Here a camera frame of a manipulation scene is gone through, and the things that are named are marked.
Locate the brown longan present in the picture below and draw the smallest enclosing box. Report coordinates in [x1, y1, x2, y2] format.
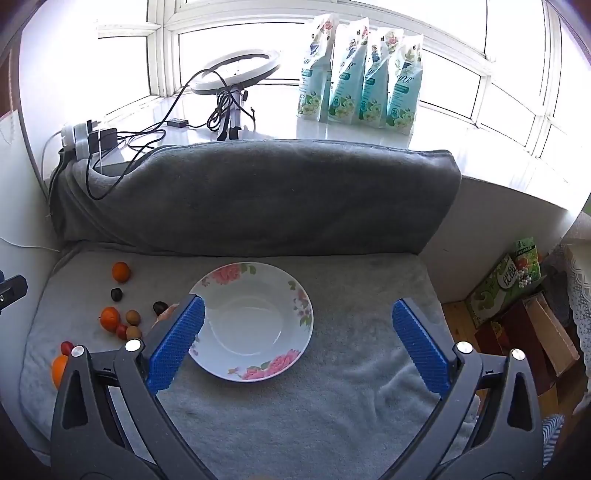
[126, 325, 142, 340]
[125, 310, 141, 326]

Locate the small red cherry tomato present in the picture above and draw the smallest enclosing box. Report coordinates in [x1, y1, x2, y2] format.
[115, 323, 127, 341]

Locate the peeled pomelo segment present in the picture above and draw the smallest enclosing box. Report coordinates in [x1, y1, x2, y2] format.
[153, 303, 178, 326]

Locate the dark plum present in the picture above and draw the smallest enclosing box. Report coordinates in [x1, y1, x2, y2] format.
[110, 288, 123, 302]
[152, 301, 169, 317]

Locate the large red tomato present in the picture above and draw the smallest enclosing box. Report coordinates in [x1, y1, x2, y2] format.
[60, 341, 74, 356]

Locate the large orange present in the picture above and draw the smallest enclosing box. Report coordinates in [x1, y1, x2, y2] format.
[51, 355, 69, 389]

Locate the small mandarin orange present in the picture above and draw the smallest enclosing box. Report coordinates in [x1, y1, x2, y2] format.
[111, 262, 131, 284]

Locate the green cardboard box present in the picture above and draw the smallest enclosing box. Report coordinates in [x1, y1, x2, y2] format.
[465, 237, 543, 328]

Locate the white floral ceramic plate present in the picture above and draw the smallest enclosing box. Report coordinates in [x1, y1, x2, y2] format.
[189, 261, 314, 383]

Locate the white power strip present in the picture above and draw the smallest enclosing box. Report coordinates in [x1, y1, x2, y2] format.
[60, 120, 93, 160]

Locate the black power adapter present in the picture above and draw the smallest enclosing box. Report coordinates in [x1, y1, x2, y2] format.
[88, 128, 118, 154]

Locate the dark grey back cushion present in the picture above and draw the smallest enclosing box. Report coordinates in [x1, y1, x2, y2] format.
[49, 140, 462, 257]

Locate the white ring light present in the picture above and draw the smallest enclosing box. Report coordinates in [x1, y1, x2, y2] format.
[188, 49, 280, 141]

